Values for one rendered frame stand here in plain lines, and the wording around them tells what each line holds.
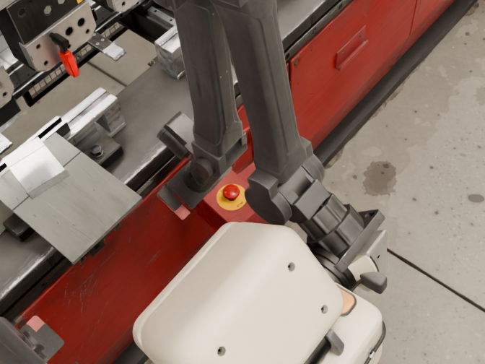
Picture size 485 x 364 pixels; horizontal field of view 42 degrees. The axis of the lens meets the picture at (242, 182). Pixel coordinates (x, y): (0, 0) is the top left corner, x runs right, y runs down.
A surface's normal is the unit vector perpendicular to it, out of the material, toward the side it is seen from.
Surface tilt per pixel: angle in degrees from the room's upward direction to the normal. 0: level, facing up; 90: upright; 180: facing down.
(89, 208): 0
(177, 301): 43
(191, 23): 93
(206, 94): 90
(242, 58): 91
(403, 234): 0
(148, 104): 0
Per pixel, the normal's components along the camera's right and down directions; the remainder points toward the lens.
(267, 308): 0.53, 0.00
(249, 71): -0.58, 0.69
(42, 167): -0.07, -0.55
